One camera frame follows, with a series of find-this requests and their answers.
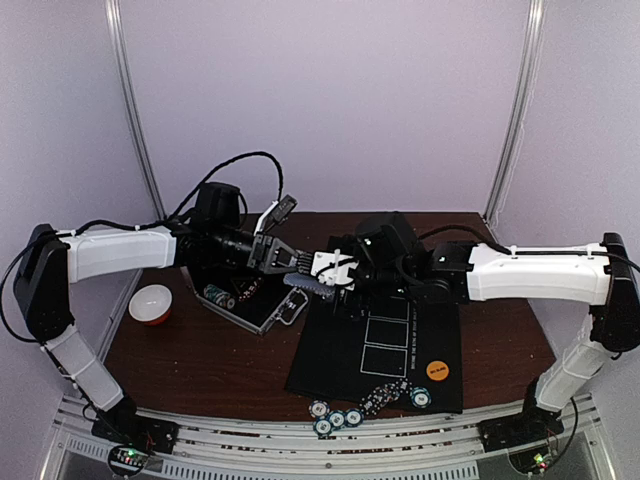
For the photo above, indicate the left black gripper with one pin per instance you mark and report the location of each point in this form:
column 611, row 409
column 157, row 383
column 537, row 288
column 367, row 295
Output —
column 264, row 253

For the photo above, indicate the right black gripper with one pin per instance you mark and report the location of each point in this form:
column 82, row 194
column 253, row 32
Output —
column 347, row 293

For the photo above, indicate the aluminium poker chip case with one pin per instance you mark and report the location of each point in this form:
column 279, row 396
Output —
column 275, row 302

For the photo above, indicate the poker chip row with 10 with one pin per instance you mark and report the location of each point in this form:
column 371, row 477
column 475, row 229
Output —
column 219, row 297

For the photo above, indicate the orange big blind button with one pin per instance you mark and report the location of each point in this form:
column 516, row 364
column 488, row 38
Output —
column 437, row 370

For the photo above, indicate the teal white poker chip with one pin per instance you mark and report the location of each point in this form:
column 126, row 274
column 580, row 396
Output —
column 420, row 397

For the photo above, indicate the spread black poker chips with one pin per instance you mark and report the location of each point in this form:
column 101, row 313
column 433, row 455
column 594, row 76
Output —
column 381, row 396

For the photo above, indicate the white blue poker chip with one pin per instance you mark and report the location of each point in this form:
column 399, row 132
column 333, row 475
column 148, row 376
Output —
column 319, row 409

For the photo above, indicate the grey playing card deck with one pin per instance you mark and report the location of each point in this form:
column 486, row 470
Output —
column 309, row 284

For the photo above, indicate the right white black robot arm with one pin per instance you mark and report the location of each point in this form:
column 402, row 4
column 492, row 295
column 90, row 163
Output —
column 594, row 285

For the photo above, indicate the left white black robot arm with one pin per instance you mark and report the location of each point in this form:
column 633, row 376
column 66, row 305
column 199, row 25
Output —
column 44, row 271

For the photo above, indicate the red dice set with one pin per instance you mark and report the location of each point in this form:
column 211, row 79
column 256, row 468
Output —
column 250, row 289

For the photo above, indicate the black poker table mat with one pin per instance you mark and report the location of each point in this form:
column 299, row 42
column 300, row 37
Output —
column 343, row 359

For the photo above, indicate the orange white bowl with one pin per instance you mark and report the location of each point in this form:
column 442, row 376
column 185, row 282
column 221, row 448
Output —
column 151, row 305

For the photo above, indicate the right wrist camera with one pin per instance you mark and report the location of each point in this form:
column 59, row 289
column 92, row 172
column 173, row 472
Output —
column 333, row 269

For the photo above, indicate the right aluminium corner post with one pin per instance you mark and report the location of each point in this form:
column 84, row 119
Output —
column 515, row 128

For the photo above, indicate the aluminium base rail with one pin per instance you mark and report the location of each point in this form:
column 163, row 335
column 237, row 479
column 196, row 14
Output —
column 419, row 447

